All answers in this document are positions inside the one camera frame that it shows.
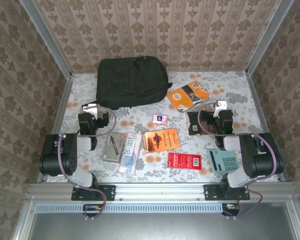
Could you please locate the aluminium upright frame post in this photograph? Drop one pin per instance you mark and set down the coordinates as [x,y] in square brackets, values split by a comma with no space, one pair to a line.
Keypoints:
[268,37]
[46,37]

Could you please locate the aluminium rear rail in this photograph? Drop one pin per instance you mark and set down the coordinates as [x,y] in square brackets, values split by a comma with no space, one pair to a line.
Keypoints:
[202,70]

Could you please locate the red pack with barcode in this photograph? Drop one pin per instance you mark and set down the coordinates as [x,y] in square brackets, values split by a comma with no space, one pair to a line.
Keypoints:
[182,161]

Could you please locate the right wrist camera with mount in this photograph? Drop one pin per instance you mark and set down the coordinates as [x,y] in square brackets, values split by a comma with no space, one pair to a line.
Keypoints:
[221,105]

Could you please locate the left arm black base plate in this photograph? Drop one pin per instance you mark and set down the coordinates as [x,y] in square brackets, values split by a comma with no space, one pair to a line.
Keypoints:
[110,192]

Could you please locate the aluminium mounting rail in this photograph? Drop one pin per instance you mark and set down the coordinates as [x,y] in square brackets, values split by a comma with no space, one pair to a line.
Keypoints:
[160,191]

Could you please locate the grey pen box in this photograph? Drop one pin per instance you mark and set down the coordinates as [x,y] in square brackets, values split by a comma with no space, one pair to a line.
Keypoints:
[112,150]

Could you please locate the grey metal panel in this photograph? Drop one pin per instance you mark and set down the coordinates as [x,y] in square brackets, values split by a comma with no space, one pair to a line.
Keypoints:
[160,227]

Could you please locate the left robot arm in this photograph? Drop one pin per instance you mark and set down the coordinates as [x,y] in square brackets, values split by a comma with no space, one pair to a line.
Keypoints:
[70,155]

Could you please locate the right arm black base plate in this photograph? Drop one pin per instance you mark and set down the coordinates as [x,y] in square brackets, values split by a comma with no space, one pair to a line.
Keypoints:
[210,192]

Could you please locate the dark brown book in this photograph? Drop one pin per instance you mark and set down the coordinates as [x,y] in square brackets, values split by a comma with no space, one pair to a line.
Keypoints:
[193,120]

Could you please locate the teal calculator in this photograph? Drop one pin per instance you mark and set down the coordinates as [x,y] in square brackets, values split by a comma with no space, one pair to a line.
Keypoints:
[222,162]

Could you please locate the small pink eraser pack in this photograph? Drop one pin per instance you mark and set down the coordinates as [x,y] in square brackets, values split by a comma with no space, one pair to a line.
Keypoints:
[160,119]

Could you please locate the orange sunset cover book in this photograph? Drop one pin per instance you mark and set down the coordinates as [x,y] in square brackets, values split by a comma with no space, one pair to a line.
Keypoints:
[162,140]

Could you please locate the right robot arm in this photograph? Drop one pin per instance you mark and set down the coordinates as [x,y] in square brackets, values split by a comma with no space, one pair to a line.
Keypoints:
[260,160]

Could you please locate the clear ruler set package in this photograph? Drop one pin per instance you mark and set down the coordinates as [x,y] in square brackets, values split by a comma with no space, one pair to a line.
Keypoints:
[130,155]

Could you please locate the black backpack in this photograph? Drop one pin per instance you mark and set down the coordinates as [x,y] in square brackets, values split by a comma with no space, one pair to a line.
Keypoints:
[130,82]

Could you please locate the floral white tablecloth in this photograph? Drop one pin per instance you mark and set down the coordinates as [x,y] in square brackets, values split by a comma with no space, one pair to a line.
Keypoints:
[160,175]

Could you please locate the aluminium side rail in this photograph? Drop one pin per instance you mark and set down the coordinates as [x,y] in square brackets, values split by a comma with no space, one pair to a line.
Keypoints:
[60,107]
[262,120]

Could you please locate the orange book with photo cover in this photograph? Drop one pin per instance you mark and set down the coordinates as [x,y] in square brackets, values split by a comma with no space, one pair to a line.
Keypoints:
[182,97]

